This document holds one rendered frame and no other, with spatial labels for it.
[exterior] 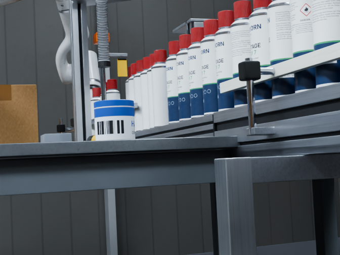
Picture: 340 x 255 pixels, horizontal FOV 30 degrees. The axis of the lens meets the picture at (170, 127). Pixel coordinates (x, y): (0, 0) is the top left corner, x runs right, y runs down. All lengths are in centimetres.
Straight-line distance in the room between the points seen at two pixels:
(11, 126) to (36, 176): 143
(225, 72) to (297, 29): 28
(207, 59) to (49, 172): 45
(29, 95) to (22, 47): 198
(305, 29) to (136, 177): 37
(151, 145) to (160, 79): 59
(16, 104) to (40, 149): 147
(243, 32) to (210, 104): 20
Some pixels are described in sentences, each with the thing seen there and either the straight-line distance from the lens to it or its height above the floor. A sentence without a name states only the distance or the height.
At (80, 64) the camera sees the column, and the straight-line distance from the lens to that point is 194.
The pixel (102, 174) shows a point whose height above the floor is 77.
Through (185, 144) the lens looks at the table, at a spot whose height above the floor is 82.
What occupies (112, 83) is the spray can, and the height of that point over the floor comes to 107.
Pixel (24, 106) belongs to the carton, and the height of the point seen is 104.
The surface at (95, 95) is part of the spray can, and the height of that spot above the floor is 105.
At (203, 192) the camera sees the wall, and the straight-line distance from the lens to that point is 481.
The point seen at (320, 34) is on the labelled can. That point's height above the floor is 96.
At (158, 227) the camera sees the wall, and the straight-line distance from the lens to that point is 467.
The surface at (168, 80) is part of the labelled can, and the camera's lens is 154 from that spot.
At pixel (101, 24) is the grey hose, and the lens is 185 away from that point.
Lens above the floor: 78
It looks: 3 degrees up
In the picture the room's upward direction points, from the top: 3 degrees counter-clockwise
